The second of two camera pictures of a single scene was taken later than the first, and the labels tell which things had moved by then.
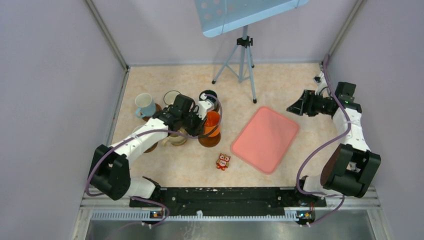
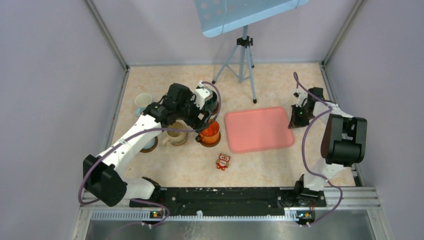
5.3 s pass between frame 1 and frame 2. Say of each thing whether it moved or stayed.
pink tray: moved
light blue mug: stayed
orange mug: moved
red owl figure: stayed
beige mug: stayed
